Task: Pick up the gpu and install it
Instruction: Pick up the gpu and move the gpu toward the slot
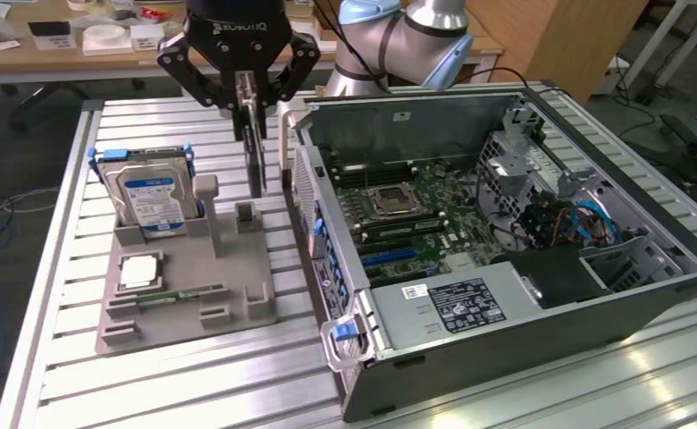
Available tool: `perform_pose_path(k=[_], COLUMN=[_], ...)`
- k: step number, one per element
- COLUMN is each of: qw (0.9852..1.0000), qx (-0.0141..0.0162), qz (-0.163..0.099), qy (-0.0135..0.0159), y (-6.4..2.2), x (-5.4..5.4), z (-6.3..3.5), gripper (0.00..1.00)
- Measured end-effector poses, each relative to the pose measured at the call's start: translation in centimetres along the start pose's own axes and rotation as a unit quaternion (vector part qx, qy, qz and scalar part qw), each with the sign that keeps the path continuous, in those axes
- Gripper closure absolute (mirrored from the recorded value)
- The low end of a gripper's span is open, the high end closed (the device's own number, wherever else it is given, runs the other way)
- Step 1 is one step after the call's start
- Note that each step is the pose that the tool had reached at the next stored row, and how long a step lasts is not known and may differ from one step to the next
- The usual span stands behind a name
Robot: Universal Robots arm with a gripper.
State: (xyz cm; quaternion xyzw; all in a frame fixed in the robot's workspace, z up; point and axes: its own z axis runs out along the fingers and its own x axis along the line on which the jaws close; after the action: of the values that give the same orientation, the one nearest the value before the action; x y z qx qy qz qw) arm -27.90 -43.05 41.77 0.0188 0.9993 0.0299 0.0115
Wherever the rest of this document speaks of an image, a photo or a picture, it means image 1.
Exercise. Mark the perforated silver drive cage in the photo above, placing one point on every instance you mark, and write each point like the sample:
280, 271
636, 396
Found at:
513, 179

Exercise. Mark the black fan shroud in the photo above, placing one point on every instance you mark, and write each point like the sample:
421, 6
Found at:
557, 277

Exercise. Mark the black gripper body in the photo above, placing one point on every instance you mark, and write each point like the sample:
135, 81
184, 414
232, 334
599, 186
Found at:
239, 40

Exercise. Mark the red packet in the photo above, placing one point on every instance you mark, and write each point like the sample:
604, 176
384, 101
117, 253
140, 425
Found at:
153, 13

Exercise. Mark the silver disk bay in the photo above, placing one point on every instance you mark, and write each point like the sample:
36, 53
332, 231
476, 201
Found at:
623, 268

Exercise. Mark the CPU socket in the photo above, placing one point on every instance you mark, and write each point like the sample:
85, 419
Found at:
393, 203

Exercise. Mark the white labelled box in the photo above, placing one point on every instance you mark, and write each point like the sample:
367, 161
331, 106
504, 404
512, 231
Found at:
147, 38

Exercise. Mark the graphics card with metal bracket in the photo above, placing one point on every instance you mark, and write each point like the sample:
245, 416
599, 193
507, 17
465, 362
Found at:
256, 152

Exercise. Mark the green RAM stick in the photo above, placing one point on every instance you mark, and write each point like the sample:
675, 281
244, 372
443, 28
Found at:
164, 298

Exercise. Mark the hard disk with blue bracket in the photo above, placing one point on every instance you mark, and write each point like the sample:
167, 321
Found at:
147, 201

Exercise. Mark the beige tape roll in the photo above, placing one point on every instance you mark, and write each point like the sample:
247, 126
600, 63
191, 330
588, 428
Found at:
81, 4

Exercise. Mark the blue expansion slot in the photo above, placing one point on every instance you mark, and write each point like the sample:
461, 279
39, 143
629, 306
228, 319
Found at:
388, 257

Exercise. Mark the wooden desk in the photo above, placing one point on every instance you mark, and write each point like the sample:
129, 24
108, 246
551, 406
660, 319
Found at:
26, 60

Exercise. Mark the wooden cabinet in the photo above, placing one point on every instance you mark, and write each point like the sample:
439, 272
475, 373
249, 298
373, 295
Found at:
564, 53

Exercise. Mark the silver CPU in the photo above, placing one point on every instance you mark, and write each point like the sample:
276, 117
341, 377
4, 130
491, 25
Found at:
139, 271

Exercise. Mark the open dark PC case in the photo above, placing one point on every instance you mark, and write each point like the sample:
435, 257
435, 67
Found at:
504, 357

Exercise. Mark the black chair base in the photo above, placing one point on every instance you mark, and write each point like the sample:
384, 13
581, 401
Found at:
45, 96

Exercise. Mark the grey power supply unit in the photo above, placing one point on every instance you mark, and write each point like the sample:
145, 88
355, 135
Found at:
405, 319

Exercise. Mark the grey parts rack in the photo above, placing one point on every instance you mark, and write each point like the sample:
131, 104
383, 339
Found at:
176, 322

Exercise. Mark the green motherboard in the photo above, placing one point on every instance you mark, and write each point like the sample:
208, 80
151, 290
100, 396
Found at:
456, 214

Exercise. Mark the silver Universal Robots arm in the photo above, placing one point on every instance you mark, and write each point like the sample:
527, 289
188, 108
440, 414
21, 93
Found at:
379, 44

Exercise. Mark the white desk frame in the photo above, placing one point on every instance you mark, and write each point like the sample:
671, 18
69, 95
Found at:
657, 40

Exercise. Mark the white box with black top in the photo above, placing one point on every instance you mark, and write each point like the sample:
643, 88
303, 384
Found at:
53, 40

